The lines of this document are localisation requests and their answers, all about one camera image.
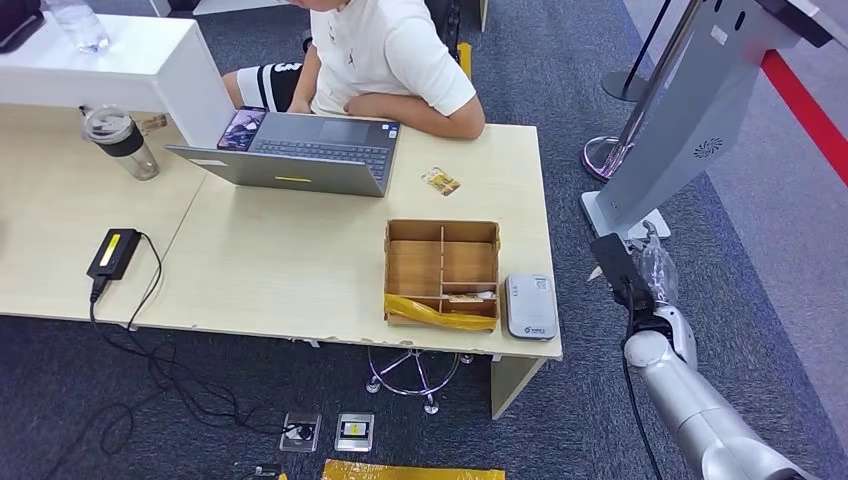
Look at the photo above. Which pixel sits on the grey kiosk stand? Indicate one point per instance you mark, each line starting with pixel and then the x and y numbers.
pixel 696 119

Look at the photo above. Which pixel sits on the chrome stanchion pole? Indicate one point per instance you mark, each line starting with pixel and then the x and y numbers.
pixel 629 126

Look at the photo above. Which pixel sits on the person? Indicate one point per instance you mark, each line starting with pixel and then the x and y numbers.
pixel 384 53

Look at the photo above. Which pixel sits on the wooden divided box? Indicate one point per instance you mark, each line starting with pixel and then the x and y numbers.
pixel 414 268

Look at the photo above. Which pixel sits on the person's right forearm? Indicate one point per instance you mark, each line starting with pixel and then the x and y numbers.
pixel 308 76

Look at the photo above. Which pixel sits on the black plug with yellow tag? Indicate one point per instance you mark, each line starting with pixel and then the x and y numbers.
pixel 268 473

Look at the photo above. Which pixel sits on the clear tumbler with black band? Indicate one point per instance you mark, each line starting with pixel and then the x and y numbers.
pixel 126 146

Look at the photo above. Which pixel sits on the white raised desk shelf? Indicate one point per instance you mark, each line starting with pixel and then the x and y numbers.
pixel 132 66

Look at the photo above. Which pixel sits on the dark stanchion pole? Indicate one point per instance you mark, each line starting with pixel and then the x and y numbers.
pixel 623 86

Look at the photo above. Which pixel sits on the grey laptop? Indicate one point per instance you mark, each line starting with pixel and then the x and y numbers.
pixel 298 169

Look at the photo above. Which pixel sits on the person's right hand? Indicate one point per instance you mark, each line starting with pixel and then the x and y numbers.
pixel 299 107

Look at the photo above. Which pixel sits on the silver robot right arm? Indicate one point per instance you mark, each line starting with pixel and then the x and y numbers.
pixel 689 404

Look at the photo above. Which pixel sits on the black device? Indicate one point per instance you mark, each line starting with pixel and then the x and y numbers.
pixel 16 23

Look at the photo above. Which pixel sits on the silver floor socket with plug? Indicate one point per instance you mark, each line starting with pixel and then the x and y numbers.
pixel 299 432

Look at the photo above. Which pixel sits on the yellow printed card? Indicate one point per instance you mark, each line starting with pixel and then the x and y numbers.
pixel 440 181

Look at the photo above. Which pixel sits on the person's left hand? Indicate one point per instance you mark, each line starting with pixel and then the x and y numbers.
pixel 361 107

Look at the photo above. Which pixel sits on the black power adapter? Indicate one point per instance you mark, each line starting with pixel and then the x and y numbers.
pixel 114 255

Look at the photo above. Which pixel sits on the person's left forearm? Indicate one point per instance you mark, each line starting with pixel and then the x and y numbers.
pixel 430 119

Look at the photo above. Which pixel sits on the chrome stool base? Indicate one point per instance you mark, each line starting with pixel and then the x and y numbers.
pixel 412 391

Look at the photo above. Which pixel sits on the silver floor socket yellow label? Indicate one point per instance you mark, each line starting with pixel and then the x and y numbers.
pixel 354 432

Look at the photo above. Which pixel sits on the black smartphone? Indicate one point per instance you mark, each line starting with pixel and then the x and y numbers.
pixel 242 129

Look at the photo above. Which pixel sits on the stack of cards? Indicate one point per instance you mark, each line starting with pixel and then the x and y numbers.
pixel 470 298

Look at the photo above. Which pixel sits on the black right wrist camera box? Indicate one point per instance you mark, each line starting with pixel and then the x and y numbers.
pixel 616 265

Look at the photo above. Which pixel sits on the yellow plastic package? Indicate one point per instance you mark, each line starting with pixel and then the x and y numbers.
pixel 411 472

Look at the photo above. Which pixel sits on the white card reader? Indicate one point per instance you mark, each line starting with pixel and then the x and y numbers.
pixel 530 308

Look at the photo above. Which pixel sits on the clear plastic water bottle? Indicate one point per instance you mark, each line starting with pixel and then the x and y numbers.
pixel 79 26

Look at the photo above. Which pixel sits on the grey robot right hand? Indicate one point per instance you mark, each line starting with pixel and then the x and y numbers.
pixel 659 272

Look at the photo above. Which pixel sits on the yellow plastic strip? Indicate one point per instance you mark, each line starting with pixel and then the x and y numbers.
pixel 437 316

